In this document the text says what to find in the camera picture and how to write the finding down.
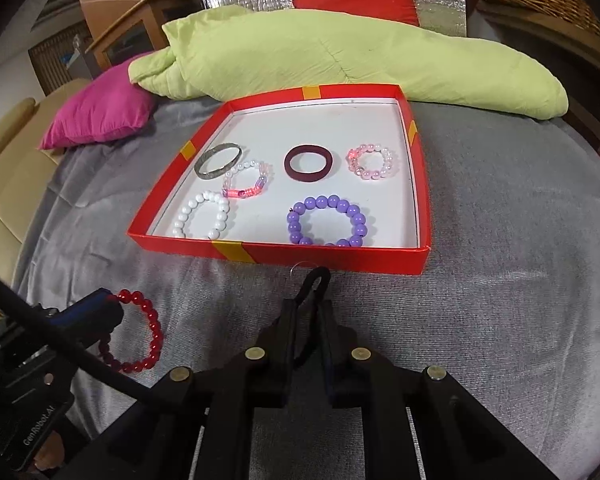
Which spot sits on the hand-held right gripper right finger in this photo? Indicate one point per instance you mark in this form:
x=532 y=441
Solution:
x=325 y=325

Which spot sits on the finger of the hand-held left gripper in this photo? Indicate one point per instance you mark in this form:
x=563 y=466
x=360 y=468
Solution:
x=95 y=320
x=87 y=301

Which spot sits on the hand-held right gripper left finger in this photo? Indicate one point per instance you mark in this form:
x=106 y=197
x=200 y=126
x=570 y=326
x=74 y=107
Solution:
x=290 y=325

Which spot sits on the red cardboard box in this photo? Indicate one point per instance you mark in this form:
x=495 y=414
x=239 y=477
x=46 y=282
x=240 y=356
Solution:
x=265 y=210

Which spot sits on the person's left hand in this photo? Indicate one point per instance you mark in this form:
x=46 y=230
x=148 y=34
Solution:
x=50 y=452

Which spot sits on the beige sofa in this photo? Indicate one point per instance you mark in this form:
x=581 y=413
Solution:
x=10 y=200

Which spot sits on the silver bangle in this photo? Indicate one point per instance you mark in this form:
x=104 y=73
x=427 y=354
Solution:
x=205 y=175

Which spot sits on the grey blanket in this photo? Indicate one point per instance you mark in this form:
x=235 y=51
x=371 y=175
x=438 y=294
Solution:
x=505 y=260

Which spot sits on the magenta pillow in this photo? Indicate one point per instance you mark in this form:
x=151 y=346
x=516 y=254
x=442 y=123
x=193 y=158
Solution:
x=100 y=110

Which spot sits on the brown wicker cabinet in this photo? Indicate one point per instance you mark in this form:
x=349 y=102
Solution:
x=55 y=60

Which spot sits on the light green pillow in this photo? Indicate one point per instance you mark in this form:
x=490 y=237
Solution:
x=330 y=50

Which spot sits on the red cushion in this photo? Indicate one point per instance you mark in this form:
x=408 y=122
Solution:
x=365 y=2

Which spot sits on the dark wooden furniture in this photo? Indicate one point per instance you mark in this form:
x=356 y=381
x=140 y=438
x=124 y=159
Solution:
x=580 y=70

